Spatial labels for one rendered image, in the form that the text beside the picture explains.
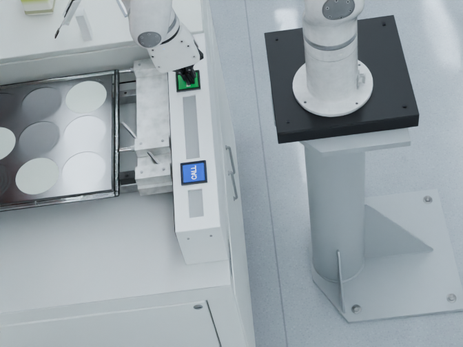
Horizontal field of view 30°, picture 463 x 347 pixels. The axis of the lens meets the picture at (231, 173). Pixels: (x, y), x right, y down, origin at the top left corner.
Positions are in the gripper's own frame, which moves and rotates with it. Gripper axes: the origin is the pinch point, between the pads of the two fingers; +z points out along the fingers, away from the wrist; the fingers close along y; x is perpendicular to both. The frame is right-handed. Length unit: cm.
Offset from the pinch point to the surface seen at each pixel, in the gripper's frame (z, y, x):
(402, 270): 106, 31, -6
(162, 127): 8.6, -10.0, -6.0
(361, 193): 60, 27, -3
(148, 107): 7.9, -13.2, 0.7
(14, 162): -0.6, -43.2, -11.9
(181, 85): 1.6, -2.4, -1.2
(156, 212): 13.8, -14.4, -25.4
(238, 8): 99, -11, 121
